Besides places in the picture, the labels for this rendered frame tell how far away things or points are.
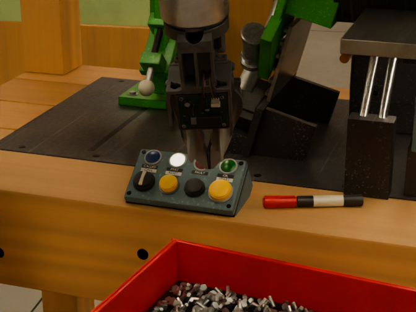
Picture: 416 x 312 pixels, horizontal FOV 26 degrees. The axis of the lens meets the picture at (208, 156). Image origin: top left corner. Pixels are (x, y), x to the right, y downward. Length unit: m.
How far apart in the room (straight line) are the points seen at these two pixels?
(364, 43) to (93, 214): 0.42
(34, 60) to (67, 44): 0.08
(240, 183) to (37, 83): 0.76
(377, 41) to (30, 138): 0.61
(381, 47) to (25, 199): 0.52
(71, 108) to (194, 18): 0.67
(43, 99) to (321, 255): 0.76
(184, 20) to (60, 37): 0.91
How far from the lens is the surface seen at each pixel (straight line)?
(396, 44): 1.08
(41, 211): 1.24
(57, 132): 1.47
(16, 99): 1.73
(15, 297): 2.84
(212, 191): 1.14
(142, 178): 1.17
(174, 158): 1.19
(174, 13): 0.95
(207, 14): 0.95
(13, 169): 1.33
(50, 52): 1.87
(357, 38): 1.09
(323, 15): 1.28
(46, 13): 1.85
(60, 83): 1.81
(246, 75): 1.38
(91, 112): 1.56
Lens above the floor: 1.38
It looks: 21 degrees down
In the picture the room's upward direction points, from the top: straight up
